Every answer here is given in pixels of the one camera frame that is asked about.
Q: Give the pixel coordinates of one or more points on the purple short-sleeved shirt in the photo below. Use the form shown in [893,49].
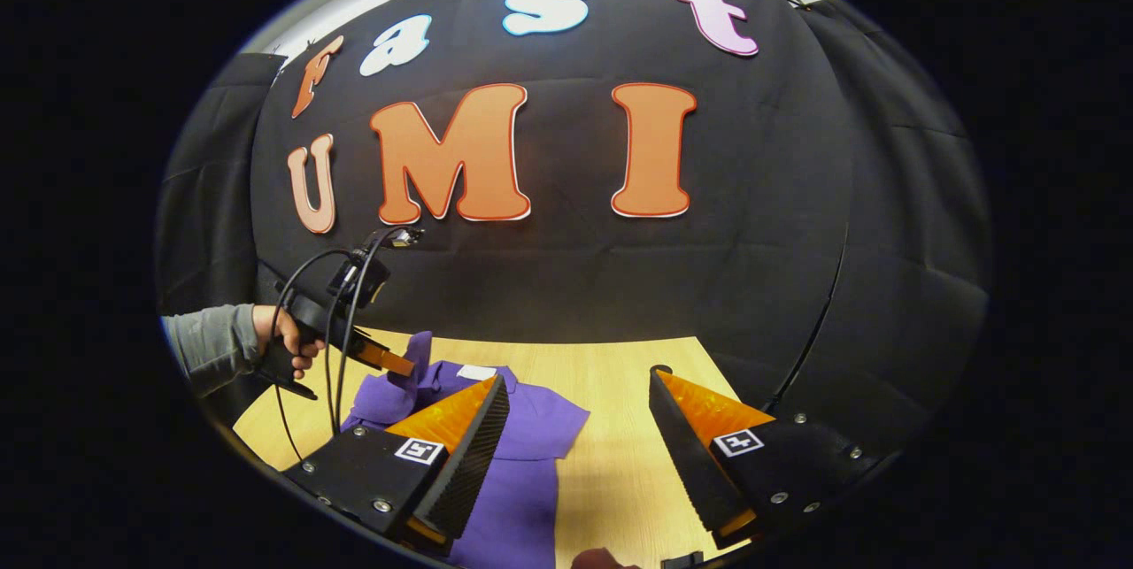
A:
[531,445]

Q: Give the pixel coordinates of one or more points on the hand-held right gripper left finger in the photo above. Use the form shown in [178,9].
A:
[469,454]

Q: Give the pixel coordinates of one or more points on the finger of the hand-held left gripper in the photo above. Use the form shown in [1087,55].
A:
[385,357]

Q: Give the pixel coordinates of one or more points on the black backdrop cloth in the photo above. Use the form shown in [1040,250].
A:
[575,286]

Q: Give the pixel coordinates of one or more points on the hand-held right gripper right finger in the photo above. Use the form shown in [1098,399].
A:
[686,454]

